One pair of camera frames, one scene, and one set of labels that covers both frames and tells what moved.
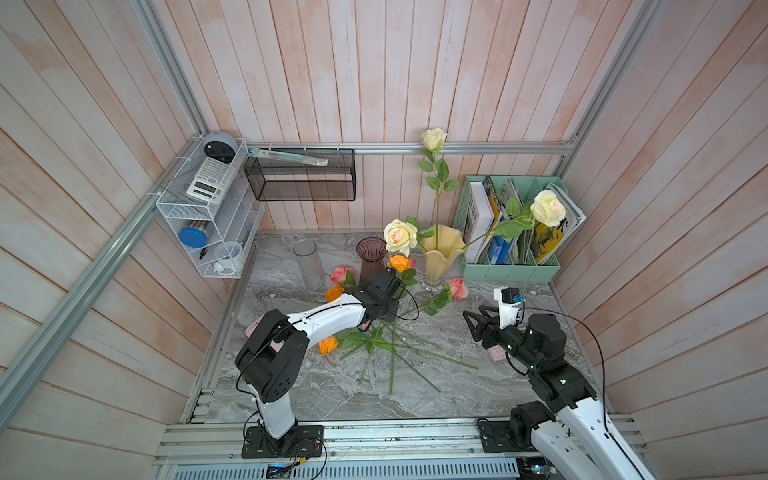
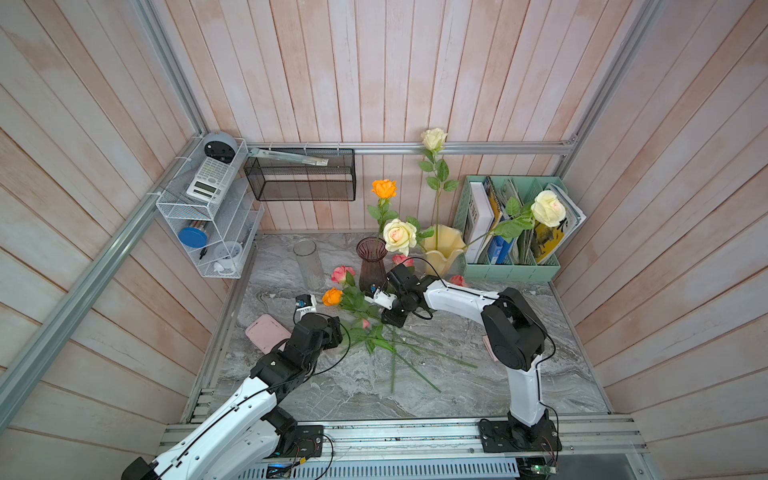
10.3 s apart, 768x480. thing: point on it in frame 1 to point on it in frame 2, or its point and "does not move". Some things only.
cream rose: x=401 y=236 does not move
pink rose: x=344 y=275 does not move
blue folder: x=499 y=249 does not move
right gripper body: x=512 y=340 to x=398 y=310
